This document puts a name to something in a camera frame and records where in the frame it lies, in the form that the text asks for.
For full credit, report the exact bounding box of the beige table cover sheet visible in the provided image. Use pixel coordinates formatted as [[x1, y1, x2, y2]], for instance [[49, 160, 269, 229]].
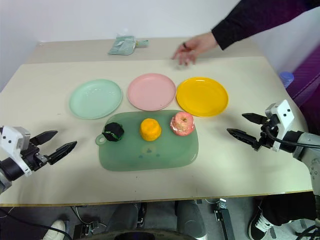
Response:
[[0, 55, 314, 208]]

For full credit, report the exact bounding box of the purple fabric panel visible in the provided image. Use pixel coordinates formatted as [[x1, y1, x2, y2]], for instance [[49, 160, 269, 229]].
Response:
[[284, 0, 320, 127]]

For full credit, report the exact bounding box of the black shoe with white stripes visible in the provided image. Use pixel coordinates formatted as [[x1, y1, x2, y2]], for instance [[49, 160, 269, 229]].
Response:
[[247, 204, 277, 240]]

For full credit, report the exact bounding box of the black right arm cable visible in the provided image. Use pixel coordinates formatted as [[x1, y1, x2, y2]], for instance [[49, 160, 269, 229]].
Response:
[[265, 125, 304, 146]]

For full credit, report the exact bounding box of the small green pouch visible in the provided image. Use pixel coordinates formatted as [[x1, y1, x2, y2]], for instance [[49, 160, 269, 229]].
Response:
[[135, 39, 151, 49]]

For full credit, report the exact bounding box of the translucent green cutting board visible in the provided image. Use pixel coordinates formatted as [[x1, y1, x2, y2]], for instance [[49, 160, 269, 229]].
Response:
[[95, 109, 201, 172]]

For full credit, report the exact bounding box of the pink plate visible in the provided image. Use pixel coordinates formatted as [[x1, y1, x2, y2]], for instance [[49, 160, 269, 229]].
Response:
[[126, 72, 177, 112]]

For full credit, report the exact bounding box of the blue bottle cap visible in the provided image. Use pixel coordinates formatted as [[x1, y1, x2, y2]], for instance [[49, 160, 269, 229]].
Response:
[[279, 71, 295, 89]]

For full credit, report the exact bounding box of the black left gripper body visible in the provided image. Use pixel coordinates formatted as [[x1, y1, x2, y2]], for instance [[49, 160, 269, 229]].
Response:
[[21, 140, 51, 172]]

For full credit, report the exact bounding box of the gray rounded leg shape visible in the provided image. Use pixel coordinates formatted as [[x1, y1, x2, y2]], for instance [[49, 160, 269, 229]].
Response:
[[174, 199, 209, 239], [106, 201, 141, 234]]

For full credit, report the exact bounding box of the mint green plate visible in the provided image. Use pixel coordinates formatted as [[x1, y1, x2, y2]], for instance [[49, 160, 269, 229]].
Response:
[[69, 78, 124, 121]]

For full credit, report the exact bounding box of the pink apple in foam net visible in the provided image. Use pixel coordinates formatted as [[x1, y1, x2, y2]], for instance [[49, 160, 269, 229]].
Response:
[[169, 111, 196, 137]]

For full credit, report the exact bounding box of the dark green toy vegetable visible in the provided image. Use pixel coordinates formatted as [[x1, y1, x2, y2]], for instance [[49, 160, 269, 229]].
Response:
[[103, 122, 125, 143]]

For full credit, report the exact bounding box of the leg in black trousers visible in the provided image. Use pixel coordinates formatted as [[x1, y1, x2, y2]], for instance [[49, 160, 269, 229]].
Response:
[[259, 191, 318, 226]]

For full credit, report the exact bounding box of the black box on floor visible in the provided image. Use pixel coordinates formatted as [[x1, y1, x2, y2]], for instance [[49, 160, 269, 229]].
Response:
[[73, 220, 101, 239]]

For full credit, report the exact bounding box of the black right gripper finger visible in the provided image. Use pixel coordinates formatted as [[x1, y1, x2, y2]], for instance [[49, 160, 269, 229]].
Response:
[[226, 128, 259, 149], [241, 112, 269, 125]]

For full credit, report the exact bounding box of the black metal stand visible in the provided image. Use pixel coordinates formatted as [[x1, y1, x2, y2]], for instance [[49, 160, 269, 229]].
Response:
[[213, 198, 236, 240]]

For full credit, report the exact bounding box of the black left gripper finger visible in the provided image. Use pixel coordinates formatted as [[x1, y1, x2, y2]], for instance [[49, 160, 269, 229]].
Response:
[[47, 140, 78, 166], [29, 129, 59, 147]]

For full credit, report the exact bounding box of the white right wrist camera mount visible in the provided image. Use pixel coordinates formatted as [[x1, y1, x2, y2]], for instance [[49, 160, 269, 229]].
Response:
[[264, 99, 292, 153]]

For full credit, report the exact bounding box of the orange fruit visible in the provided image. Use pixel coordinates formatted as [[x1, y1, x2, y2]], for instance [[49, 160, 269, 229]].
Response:
[[139, 117, 162, 142]]

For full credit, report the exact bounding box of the yellow plate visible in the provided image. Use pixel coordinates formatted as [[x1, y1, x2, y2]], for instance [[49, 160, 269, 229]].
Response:
[[175, 76, 230, 118]]

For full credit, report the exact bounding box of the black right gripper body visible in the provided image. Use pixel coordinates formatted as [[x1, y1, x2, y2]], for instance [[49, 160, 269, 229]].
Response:
[[252, 114, 279, 151]]

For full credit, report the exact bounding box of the green plastic packet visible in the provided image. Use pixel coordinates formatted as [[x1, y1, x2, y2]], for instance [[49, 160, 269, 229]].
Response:
[[107, 34, 138, 57]]

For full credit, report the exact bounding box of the person's bare hand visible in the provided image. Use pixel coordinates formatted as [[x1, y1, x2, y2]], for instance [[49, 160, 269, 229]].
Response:
[[171, 31, 219, 67]]

